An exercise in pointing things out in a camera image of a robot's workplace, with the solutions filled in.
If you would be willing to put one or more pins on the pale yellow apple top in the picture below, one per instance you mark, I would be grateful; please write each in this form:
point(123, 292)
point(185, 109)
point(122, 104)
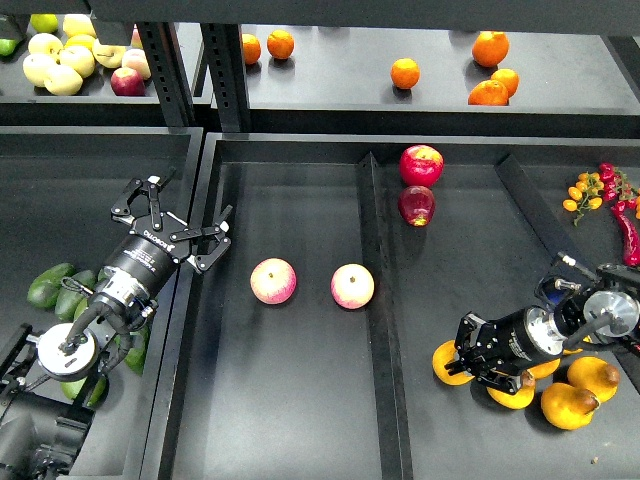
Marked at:
point(78, 24)

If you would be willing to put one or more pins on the pink apple left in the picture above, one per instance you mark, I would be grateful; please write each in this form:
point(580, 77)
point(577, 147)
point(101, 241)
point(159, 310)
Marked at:
point(273, 281)

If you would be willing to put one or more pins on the dark red apple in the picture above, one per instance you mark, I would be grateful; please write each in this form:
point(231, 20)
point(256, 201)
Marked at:
point(416, 205)

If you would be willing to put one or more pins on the black shelf post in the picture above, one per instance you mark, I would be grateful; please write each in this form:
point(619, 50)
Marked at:
point(223, 51)
point(161, 47)

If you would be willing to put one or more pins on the black left tray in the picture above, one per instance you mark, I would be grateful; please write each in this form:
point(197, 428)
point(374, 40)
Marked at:
point(58, 185)

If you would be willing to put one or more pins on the black shelf post left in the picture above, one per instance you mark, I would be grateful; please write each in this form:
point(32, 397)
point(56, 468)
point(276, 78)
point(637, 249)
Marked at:
point(161, 47)

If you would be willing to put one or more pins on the pale peach apple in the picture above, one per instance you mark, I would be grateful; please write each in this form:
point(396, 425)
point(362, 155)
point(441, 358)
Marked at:
point(136, 59)

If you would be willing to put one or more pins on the yellow lemon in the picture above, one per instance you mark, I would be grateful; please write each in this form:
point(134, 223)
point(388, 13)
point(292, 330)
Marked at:
point(84, 40)

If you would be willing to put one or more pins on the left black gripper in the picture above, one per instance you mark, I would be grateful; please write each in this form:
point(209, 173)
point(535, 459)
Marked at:
point(157, 243)

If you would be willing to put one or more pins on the dark green avocado far left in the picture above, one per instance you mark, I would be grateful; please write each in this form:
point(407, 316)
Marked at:
point(45, 288)

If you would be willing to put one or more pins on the green lime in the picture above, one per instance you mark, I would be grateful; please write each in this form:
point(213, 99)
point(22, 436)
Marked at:
point(44, 23)

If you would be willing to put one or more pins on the orange upper left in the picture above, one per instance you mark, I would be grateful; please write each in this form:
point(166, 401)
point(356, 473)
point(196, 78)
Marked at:
point(280, 44)

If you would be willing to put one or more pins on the bright red apple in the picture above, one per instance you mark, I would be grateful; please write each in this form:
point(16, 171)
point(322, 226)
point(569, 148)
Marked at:
point(421, 165)

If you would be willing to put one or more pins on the dark green avocado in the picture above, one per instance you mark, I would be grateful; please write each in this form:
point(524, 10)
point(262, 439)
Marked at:
point(45, 288)
point(68, 300)

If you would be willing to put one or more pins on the pale yellow apple centre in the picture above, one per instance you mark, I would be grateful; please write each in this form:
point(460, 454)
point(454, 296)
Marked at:
point(79, 58)

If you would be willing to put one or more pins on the orange front right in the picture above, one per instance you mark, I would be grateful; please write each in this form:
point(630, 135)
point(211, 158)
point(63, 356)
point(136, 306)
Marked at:
point(489, 93)

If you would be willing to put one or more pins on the pink apple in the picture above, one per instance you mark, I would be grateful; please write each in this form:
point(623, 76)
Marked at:
point(273, 281)
point(352, 286)

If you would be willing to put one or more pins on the pink apple right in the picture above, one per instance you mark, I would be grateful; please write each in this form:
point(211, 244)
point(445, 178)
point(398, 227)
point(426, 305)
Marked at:
point(352, 286)

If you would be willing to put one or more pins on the red chili pepper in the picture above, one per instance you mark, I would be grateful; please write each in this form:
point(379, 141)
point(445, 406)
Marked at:
point(630, 236)

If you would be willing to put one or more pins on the pale yellow apple with stem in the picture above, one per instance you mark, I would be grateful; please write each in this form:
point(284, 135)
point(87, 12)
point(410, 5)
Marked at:
point(109, 56)

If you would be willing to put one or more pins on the green fruit shelf edge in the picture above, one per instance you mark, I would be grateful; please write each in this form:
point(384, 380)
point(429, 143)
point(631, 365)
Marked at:
point(8, 46)

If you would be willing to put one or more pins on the black shelf post right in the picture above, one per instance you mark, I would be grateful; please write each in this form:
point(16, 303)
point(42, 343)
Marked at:
point(223, 51)

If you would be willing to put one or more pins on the pale yellow apple front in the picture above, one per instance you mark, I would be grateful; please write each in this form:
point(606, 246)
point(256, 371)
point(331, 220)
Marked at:
point(62, 80)

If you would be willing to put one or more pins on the orange partly behind post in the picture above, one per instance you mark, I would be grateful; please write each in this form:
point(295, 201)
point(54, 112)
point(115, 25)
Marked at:
point(251, 48)

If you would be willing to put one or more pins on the pale yellow apple upper left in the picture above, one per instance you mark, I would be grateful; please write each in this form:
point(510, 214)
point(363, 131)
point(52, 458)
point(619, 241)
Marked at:
point(45, 43)

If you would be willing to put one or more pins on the orange right small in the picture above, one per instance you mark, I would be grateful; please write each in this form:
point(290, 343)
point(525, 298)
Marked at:
point(509, 78)

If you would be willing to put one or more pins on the red cherry tomato bunch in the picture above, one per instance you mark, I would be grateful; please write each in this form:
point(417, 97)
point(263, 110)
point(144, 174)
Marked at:
point(618, 187)

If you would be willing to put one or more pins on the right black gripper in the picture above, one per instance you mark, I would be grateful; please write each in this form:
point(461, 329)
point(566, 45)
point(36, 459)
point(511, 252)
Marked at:
point(518, 341)

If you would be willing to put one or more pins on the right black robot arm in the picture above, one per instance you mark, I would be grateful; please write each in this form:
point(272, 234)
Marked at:
point(600, 313)

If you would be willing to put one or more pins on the red apple on shelf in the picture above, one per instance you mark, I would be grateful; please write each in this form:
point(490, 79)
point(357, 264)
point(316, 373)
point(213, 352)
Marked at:
point(126, 81)

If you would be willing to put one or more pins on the black tray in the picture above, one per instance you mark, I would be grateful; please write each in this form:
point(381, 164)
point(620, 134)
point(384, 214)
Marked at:
point(58, 185)
point(308, 389)

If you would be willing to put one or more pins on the light green avocado bottom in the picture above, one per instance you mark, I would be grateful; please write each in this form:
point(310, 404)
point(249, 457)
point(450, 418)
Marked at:
point(71, 390)

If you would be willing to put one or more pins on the orange cherry tomato bunch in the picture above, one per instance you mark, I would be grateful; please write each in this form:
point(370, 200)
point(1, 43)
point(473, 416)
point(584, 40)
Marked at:
point(584, 196)

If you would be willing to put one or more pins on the black centre tray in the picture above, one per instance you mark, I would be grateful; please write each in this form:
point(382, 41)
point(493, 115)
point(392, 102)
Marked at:
point(308, 389)

